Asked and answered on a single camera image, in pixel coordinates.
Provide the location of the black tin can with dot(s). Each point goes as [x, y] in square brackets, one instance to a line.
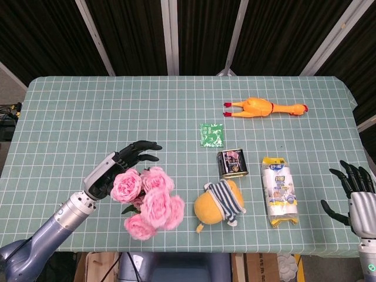
[232, 163]

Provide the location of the orange rubber chicken toy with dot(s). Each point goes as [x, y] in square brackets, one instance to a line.
[257, 107]

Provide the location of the black and silver right hand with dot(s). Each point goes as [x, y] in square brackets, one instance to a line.
[362, 214]

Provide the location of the yellow pack of white rolls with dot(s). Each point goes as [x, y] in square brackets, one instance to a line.
[280, 191]

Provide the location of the white frame post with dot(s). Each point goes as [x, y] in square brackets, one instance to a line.
[332, 41]
[367, 123]
[171, 38]
[95, 38]
[235, 38]

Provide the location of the black and silver left hand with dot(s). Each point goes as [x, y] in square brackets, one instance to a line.
[102, 170]

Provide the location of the black bag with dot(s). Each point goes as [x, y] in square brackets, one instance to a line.
[63, 268]

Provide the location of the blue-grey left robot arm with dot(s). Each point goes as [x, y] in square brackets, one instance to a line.
[53, 232]

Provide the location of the black pleated curtain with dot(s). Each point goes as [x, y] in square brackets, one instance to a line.
[135, 35]

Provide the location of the yellow plush toy striped shirt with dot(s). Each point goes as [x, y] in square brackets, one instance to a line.
[211, 208]

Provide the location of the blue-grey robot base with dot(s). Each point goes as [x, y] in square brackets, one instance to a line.
[176, 267]

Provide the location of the brown cardboard box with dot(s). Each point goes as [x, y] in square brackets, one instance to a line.
[261, 268]

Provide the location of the green grid-patterned table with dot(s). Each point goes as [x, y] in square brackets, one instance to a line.
[88, 102]

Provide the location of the pink rose bouquet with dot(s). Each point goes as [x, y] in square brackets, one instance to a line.
[155, 205]

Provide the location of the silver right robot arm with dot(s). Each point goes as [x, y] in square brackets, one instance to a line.
[368, 261]

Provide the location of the light wooden board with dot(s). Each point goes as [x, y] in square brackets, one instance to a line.
[97, 267]

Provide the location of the green sachet packet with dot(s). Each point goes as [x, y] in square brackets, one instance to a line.
[211, 134]

